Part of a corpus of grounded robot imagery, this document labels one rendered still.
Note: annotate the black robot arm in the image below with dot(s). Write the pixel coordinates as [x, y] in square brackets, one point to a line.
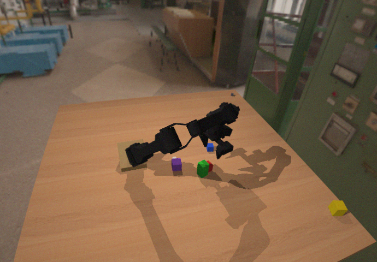
[167, 140]

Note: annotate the blue cube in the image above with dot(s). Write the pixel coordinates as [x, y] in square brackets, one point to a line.
[210, 147]

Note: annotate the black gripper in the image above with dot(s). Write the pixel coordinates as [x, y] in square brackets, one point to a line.
[215, 134]

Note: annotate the green block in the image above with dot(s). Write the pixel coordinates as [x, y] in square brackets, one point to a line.
[202, 174]
[203, 166]

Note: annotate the purple block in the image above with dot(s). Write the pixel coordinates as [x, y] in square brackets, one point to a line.
[176, 164]

